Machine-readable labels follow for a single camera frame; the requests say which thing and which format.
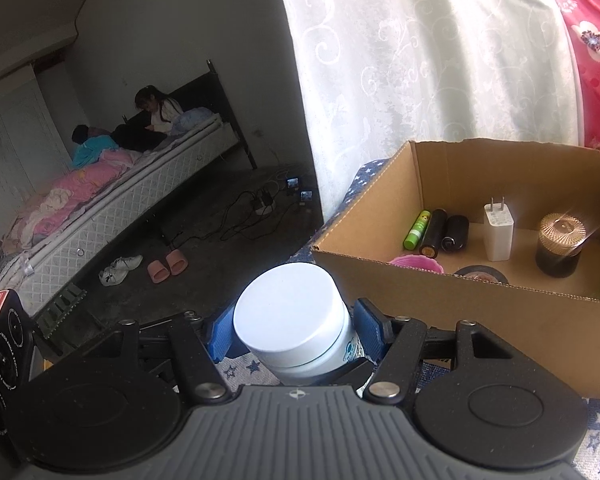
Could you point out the power strip with cables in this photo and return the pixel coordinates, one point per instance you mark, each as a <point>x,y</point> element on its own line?
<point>258,213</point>

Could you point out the star pattern blanket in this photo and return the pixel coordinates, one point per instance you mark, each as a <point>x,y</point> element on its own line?
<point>247,369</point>

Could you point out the black box with dials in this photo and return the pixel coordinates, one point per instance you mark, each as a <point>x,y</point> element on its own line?
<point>16,348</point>

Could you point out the pink slippers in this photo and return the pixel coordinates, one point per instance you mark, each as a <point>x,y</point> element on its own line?
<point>174,263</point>

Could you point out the black cylinder tube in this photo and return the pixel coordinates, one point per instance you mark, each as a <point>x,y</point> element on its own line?
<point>432,239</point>

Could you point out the pink bedding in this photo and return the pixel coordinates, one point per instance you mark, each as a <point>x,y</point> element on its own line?
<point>97,162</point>

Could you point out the green lip balm tube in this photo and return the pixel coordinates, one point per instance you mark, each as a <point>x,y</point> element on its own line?
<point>417,230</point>

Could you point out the bed with white mattress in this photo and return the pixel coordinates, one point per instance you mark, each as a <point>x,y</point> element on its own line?
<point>39,273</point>

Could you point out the white USB charger plug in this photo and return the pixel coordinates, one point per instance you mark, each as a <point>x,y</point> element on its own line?
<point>498,230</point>

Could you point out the white sneakers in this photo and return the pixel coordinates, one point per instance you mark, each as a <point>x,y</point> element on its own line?
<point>116,272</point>

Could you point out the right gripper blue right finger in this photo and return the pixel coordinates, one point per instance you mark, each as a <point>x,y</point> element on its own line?
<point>395,347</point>

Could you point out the black electrical tape roll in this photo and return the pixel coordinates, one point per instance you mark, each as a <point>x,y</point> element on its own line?
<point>487,274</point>

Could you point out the black car key fob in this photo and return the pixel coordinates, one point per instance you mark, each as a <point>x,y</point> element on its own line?
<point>455,234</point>

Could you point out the white pill bottle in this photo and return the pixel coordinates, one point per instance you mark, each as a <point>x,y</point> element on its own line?
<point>294,321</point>

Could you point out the white lace curtain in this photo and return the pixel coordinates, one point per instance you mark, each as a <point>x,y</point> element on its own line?
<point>375,74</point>

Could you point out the person sitting on bed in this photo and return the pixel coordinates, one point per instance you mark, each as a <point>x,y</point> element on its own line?
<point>162,111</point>

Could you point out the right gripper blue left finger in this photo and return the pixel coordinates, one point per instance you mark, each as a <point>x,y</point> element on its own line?
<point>197,346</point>

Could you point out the brown cardboard box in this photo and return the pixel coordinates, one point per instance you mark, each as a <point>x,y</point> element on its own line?
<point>555,321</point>

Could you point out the rose gold lid jar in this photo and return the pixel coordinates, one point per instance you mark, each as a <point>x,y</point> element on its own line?
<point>561,238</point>

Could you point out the pink plastic lid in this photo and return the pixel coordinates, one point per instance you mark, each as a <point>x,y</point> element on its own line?
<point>418,262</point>

